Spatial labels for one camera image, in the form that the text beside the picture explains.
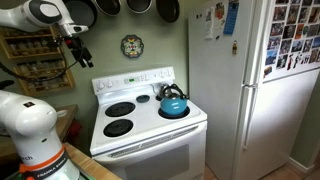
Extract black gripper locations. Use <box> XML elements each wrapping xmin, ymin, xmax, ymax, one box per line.
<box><xmin>64</xmin><ymin>35</ymin><xmax>95</xmax><ymax>70</ymax></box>

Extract white electric stove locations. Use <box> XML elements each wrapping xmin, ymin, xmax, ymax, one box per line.
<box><xmin>89</xmin><ymin>66</ymin><xmax>208</xmax><ymax>180</ymax></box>

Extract wooden spice rack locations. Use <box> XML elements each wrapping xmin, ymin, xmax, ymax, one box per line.
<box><xmin>12</xmin><ymin>58</ymin><xmax>76</xmax><ymax>98</ymax></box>
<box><xmin>0</xmin><ymin>26</ymin><xmax>63</xmax><ymax>61</ymax></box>

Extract black hanging frying pan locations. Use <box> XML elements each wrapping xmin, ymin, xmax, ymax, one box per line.
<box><xmin>126</xmin><ymin>0</ymin><xmax>154</xmax><ymax>15</ymax></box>
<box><xmin>94</xmin><ymin>0</ymin><xmax>122</xmax><ymax>17</ymax></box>
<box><xmin>155</xmin><ymin>0</ymin><xmax>181</xmax><ymax>24</ymax></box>
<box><xmin>63</xmin><ymin>0</ymin><xmax>99</xmax><ymax>30</ymax></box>

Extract silver tea kettle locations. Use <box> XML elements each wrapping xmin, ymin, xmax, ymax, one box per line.
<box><xmin>157</xmin><ymin>84</ymin><xmax>169</xmax><ymax>101</ymax></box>

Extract blue tea kettle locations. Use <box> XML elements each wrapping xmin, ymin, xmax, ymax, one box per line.
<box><xmin>159</xmin><ymin>83</ymin><xmax>190</xmax><ymax>118</ymax></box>

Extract white oven door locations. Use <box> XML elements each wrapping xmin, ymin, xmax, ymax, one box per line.
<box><xmin>93</xmin><ymin>121</ymin><xmax>208</xmax><ymax>180</ymax></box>

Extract white paper sheet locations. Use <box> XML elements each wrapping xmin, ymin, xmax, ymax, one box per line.
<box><xmin>204</xmin><ymin>7</ymin><xmax>215</xmax><ymax>41</ymax></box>

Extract white refrigerator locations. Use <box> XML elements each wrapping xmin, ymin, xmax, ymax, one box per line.
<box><xmin>187</xmin><ymin>0</ymin><xmax>320</xmax><ymax>180</ymax></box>

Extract paper with red picture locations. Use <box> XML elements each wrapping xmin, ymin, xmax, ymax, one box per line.
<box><xmin>213</xmin><ymin>1</ymin><xmax>226</xmax><ymax>40</ymax></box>

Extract blue paper sheet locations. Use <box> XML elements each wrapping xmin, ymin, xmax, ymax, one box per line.
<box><xmin>223</xmin><ymin>0</ymin><xmax>240</xmax><ymax>36</ymax></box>

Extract photo collage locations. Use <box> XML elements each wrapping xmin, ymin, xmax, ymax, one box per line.
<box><xmin>262</xmin><ymin>0</ymin><xmax>320</xmax><ymax>81</ymax></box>

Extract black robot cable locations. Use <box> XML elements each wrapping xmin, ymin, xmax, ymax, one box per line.
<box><xmin>0</xmin><ymin>37</ymin><xmax>84</xmax><ymax>82</ymax></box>

